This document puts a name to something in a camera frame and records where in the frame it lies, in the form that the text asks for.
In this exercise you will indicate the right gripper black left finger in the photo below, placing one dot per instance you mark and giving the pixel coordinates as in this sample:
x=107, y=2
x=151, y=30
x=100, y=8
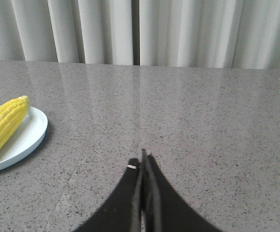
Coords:
x=121, y=212

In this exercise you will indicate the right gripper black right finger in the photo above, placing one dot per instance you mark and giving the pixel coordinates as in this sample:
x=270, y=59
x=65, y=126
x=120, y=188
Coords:
x=164, y=209

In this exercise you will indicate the light blue round plate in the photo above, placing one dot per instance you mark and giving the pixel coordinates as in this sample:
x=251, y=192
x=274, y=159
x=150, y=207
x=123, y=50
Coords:
x=25, y=139

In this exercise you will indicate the yellow toy corn cob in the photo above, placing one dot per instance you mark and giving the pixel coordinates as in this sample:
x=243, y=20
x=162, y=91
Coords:
x=12, y=114

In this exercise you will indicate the grey pleated curtain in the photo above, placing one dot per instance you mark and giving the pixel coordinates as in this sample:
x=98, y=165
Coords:
x=182, y=33

